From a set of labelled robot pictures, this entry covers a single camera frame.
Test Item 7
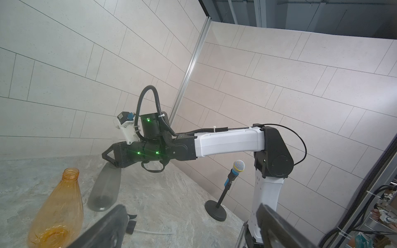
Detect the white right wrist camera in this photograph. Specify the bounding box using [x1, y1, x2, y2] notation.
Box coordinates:
[115, 112, 139, 145]

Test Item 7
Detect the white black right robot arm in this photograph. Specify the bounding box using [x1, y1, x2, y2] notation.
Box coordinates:
[102, 112, 295, 248]

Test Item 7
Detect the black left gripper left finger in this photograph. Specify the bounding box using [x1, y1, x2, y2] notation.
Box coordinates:
[68, 205, 129, 248]

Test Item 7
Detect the black spray nozzle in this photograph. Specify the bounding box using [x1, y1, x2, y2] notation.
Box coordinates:
[126, 214, 137, 235]

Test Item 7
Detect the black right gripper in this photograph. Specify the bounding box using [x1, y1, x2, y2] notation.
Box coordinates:
[101, 141, 146, 167]

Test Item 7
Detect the aluminium corner frame post right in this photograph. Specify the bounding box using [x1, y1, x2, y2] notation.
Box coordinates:
[169, 16, 212, 125]

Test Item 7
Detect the orange translucent spray bottle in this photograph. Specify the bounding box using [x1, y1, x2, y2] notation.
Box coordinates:
[28, 167, 84, 248]

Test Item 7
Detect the clear grey spray bottle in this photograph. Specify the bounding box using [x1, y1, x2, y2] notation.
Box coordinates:
[87, 162, 122, 212]

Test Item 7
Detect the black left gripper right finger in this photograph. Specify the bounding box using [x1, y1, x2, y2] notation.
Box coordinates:
[256, 204, 317, 248]

